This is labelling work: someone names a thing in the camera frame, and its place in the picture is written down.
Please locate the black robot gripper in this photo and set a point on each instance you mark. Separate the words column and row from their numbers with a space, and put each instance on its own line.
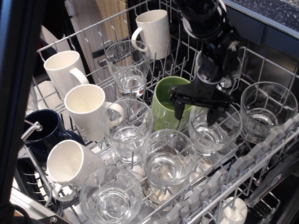
column 200, row 94

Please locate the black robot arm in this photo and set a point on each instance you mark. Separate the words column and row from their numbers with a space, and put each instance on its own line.
column 207, row 21

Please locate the green ceramic mug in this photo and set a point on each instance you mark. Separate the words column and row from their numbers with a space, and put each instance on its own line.
column 163, row 108

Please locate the clear glass behind gripper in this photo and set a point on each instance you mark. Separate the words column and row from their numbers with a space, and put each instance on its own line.
column 226, row 84

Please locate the grey plastic tine holder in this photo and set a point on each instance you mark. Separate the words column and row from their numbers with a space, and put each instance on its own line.
column 223, row 182

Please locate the tall clear glass back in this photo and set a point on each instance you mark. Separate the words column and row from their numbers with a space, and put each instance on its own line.
column 128, row 62

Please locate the white mug back centre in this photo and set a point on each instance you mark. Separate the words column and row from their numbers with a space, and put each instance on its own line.
column 153, row 28

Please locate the white mug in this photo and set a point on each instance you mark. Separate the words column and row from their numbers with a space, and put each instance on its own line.
column 69, row 164
column 85, row 104
column 66, row 71
column 153, row 28

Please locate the white rack wheel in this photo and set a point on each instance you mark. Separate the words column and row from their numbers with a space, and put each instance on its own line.
column 233, row 212

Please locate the white mug middle left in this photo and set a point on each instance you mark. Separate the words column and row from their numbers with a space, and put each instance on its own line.
column 85, row 104

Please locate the clear glass front bottom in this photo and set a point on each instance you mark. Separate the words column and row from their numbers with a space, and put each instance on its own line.
column 111, row 195

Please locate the white mug front left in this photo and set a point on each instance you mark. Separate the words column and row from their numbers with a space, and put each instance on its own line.
column 69, row 164

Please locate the white mug back left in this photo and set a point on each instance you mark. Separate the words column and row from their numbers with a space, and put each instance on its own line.
column 66, row 71

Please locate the dark blue mug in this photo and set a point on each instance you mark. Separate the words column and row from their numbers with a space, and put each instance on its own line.
column 53, row 131

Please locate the metal wire dishwasher rack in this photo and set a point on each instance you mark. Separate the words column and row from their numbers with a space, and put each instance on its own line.
column 265, row 176

